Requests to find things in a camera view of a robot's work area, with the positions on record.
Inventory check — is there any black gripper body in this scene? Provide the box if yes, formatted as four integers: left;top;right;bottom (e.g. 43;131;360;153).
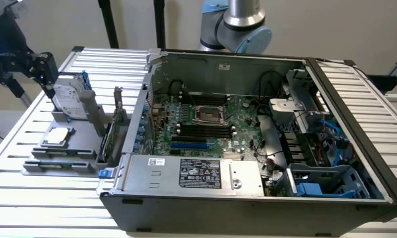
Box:
0;51;36;83

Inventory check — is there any silver square CPU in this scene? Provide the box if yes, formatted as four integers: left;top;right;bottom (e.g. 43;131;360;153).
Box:
39;127;77;149

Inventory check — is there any black expansion slot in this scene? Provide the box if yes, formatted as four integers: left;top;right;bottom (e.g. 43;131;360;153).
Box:
171;136;208;143

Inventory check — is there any blue expansion slot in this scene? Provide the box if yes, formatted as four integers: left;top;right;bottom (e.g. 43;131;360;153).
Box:
171;142;209;150

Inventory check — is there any black RAM slot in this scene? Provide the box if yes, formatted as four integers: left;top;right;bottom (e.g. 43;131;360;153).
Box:
180;123;232;127
180;133;235;137
180;129;235;134
180;126;233;130

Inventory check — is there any silver hard disk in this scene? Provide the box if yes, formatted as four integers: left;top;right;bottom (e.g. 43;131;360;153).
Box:
51;71;92;120

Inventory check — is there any grey parts rack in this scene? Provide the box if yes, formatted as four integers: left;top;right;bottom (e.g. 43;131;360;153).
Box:
20;90;133;176

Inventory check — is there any black stand pole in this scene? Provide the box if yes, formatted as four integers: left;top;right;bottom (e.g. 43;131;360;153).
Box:
153;0;168;49
100;0;120;49

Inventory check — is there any green graphics card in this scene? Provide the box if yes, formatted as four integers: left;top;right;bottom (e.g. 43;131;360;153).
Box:
99;86;131;163

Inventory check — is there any green RAM stick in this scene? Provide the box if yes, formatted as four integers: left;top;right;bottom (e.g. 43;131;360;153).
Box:
24;160;96;170

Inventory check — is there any silver power supply unit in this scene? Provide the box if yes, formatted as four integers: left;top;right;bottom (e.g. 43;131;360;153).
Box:
109;154;267;197

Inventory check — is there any green motherboard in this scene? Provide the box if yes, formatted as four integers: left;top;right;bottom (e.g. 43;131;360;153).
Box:
145;93;273;170

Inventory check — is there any small chipset heat sink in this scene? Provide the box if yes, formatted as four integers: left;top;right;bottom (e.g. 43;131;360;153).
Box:
224;152;247;161

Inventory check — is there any metal drive cage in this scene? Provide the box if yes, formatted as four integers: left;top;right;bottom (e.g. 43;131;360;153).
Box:
269;69;332;135

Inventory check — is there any black open PC case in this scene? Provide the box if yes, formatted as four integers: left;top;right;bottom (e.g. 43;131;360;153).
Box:
97;48;397;233

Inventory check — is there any grey and blue disk bay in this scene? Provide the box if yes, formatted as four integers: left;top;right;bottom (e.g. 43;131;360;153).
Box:
283;162;375;199

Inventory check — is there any black looped wire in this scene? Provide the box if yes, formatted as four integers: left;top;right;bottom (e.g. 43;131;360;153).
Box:
168;78;187;97
259;70;285;100

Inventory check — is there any CPU socket with metal frame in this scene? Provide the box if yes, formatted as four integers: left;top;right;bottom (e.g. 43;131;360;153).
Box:
193;105;228;125

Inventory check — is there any blue data wire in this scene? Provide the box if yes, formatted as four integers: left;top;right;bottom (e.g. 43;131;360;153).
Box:
320;118;352;165

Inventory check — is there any thin black cable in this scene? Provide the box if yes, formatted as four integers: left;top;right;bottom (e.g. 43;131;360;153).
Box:
313;58;373;81

